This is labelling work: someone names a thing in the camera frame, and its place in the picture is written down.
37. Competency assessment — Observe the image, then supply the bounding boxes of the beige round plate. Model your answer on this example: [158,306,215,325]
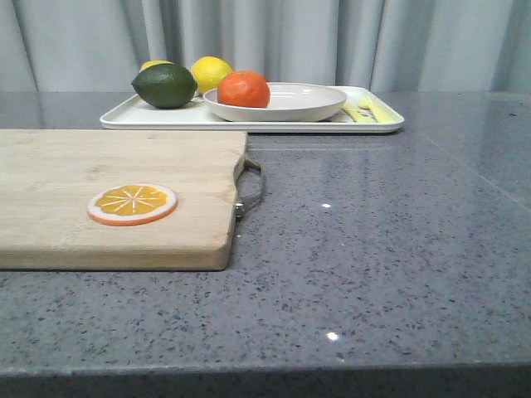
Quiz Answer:
[203,82,348,122]

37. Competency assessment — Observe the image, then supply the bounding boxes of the whole orange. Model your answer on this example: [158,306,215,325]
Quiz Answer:
[217,70,270,108]

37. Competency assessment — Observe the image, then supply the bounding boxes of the white rectangular bear tray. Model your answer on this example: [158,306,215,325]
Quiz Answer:
[100,86,404,133]

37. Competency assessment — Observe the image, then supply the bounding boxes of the orange slice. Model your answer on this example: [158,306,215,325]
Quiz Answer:
[86,183,178,226]

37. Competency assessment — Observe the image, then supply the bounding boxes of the yellow lemon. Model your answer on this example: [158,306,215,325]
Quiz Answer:
[139,60,171,72]
[190,56,234,95]

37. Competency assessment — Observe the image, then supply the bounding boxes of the yellow-green plastic fork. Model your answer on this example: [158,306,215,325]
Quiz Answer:
[358,96,394,123]

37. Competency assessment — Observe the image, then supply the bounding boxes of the green lime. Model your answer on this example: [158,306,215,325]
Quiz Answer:
[132,63,197,109]

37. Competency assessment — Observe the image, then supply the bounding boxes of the wooden cutting board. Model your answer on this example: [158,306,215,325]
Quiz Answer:
[1,129,247,270]

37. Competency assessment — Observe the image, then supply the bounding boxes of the grey pleated curtain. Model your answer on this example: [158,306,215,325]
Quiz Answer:
[1,1,530,93]

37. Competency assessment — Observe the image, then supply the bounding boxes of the metal cutting board handle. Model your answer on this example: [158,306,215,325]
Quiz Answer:
[234,157,266,219]

